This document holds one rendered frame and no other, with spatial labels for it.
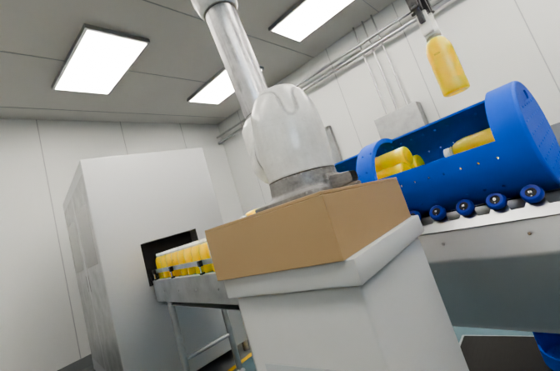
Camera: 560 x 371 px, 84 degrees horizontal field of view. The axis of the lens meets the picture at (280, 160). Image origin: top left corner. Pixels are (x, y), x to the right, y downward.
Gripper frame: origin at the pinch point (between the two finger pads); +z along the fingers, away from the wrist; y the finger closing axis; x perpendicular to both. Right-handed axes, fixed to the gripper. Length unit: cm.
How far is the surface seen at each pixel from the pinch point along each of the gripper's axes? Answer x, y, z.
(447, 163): 5.7, -10.5, 39.4
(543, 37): 5, 351, -54
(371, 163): 28.0, -8.8, 32.3
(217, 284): 136, -19, 65
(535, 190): -9, -7, 51
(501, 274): 4, -9, 69
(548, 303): -2, -6, 77
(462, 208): 8, -7, 52
